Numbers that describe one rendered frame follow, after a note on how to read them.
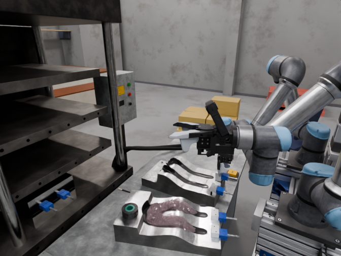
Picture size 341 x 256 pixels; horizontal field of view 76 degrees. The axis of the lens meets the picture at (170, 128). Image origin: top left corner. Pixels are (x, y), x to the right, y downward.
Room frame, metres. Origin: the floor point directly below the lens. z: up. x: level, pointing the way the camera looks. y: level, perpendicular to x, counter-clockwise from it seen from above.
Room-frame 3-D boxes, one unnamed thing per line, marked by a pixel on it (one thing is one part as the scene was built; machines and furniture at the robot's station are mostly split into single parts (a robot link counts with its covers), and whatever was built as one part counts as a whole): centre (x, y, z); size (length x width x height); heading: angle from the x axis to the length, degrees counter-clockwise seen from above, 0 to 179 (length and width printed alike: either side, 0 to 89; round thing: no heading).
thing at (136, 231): (0.86, 0.00, 0.85); 0.50 x 0.26 x 0.11; 80
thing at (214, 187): (1.04, -0.30, 0.89); 0.13 x 0.05 x 0.05; 63
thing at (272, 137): (0.60, -0.30, 1.43); 0.11 x 0.08 x 0.09; 84
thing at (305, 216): (0.70, -0.57, 1.09); 0.15 x 0.15 x 0.10
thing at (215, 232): (0.76, -0.26, 0.85); 0.13 x 0.05 x 0.05; 80
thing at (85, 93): (4.74, 2.15, 0.35); 2.00 x 0.64 x 0.70; 147
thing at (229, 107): (3.95, -0.75, 0.33); 1.19 x 0.91 x 0.67; 58
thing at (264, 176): (0.61, -0.30, 1.34); 0.11 x 0.08 x 0.11; 174
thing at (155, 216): (0.86, 0.00, 0.90); 0.26 x 0.18 x 0.08; 80
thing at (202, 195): (1.21, -0.09, 0.87); 0.50 x 0.26 x 0.14; 63
